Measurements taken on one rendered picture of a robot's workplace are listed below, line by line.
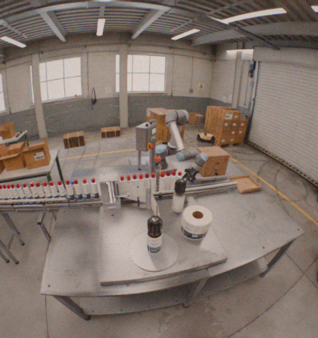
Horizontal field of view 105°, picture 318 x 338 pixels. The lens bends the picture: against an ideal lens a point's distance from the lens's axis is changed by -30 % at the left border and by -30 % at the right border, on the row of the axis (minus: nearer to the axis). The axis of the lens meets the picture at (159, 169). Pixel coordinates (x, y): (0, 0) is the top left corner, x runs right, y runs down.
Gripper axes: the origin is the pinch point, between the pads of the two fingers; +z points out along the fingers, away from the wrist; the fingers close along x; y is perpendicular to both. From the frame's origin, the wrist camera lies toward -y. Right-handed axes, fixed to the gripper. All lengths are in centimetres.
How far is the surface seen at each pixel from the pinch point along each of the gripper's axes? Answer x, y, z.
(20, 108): -393, -491, 184
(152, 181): -28.6, 3.1, 6.6
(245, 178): 81, -10, -35
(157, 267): -32, 74, 23
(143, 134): -55, 0, -25
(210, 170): 34.0, -17.9, -20.3
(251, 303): 97, 106, 52
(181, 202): -15.0, 32.7, -0.4
